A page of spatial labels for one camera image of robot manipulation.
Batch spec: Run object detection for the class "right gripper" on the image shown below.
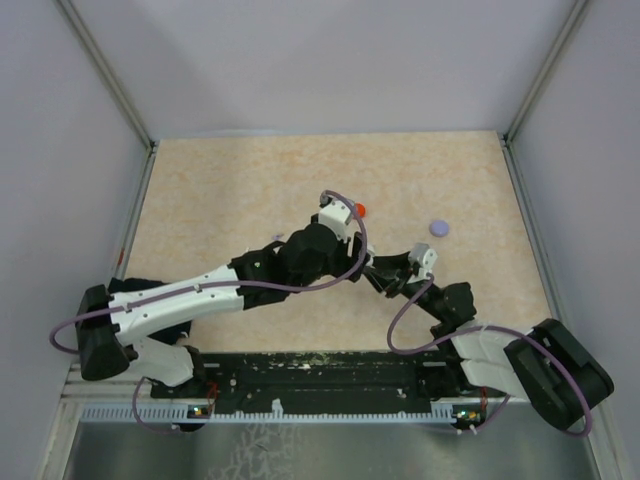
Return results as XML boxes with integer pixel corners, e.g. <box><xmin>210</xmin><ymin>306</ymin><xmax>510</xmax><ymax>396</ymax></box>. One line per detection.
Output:
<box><xmin>364</xmin><ymin>251</ymin><xmax>447</xmax><ymax>321</ymax></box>

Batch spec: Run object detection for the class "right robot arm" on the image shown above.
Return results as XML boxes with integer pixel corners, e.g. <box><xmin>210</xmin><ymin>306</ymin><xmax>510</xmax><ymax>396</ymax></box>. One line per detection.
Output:
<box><xmin>363</xmin><ymin>253</ymin><xmax>614</xmax><ymax>437</ymax></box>

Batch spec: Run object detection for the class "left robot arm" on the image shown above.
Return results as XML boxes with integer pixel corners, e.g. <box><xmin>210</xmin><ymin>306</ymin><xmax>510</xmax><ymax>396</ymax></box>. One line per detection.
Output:
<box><xmin>76</xmin><ymin>223</ymin><xmax>374</xmax><ymax>397</ymax></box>

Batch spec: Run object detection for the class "red earbud charging case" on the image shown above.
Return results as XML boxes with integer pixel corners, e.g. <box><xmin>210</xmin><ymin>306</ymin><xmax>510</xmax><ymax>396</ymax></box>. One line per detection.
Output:
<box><xmin>355</xmin><ymin>203</ymin><xmax>367</xmax><ymax>218</ymax></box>

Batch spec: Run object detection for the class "purple earbud charging case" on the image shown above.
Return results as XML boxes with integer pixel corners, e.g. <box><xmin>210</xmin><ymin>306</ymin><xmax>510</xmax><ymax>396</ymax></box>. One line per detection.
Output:
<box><xmin>429</xmin><ymin>220</ymin><xmax>450</xmax><ymax>238</ymax></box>

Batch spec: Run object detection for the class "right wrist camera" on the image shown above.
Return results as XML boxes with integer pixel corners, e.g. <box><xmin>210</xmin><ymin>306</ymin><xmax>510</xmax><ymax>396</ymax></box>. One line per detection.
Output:
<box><xmin>408</xmin><ymin>243</ymin><xmax>438</xmax><ymax>277</ymax></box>

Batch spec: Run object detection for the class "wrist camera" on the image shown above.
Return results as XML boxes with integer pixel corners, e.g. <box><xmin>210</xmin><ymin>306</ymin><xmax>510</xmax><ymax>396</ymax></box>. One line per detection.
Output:
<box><xmin>408</xmin><ymin>243</ymin><xmax>438</xmax><ymax>277</ymax></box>
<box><xmin>317</xmin><ymin>191</ymin><xmax>354</xmax><ymax>242</ymax></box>

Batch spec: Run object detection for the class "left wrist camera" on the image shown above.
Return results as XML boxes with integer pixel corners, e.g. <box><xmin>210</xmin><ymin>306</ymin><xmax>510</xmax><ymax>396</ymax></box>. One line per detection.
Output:
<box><xmin>317</xmin><ymin>191</ymin><xmax>354</xmax><ymax>242</ymax></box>

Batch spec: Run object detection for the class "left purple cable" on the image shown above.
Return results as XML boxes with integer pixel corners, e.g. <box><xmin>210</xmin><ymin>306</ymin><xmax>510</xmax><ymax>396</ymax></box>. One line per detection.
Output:
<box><xmin>48</xmin><ymin>188</ymin><xmax>371</xmax><ymax>355</ymax></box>

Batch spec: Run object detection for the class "purple cable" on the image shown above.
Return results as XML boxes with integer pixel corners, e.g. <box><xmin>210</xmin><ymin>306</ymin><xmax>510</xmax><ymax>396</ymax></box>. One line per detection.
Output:
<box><xmin>48</xmin><ymin>188</ymin><xmax>371</xmax><ymax>355</ymax></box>
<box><xmin>388</xmin><ymin>272</ymin><xmax>595</xmax><ymax>439</ymax></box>

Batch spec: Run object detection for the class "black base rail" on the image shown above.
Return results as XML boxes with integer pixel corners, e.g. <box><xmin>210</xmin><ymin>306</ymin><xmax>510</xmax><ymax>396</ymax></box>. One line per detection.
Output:
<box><xmin>151</xmin><ymin>351</ymin><xmax>498</xmax><ymax>415</ymax></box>

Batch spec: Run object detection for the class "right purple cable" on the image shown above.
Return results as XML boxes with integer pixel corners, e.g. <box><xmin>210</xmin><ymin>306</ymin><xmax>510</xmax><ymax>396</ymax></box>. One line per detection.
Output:
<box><xmin>388</xmin><ymin>272</ymin><xmax>595</xmax><ymax>439</ymax></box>

